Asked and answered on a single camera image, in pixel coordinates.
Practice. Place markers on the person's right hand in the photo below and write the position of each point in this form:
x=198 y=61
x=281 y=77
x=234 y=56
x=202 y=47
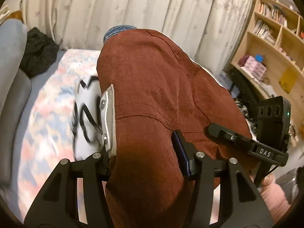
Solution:
x=267 y=184

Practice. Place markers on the pink drawer organizer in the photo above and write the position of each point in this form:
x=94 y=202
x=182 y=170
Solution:
x=252 y=67

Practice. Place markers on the black white patterned folded duvet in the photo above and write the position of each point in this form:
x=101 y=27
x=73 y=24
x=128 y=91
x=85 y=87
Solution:
x=86 y=125

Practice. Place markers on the white patterned curtain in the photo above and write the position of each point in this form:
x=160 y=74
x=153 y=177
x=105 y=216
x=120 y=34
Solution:
x=207 y=30

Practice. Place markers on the blue denim jacket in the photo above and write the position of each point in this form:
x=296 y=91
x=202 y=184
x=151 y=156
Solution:
x=116 y=30

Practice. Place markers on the rust brown garment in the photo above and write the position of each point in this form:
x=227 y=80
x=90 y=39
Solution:
x=159 y=89

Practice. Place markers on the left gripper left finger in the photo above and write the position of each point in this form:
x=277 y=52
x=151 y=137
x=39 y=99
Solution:
x=56 y=203

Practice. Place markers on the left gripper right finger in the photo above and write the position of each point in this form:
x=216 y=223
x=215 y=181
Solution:
x=240 y=204

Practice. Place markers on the floral bedspread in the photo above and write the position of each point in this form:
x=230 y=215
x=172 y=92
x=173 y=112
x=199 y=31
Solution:
x=43 y=136

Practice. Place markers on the blue small box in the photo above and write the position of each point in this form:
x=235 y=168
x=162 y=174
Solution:
x=260 y=58

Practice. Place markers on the yellow paper on shelf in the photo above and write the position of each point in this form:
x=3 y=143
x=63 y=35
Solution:
x=288 y=79

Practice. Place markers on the black clothing pile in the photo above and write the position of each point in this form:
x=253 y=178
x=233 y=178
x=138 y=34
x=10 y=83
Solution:
x=40 y=53

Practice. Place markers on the wooden bookshelf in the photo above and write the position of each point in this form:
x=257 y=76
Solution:
x=275 y=31

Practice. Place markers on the pink sleeve right forearm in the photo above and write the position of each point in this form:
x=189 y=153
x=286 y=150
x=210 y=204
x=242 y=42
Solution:
x=276 y=202

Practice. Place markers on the grey pillow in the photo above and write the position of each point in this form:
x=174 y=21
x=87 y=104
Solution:
x=15 y=90

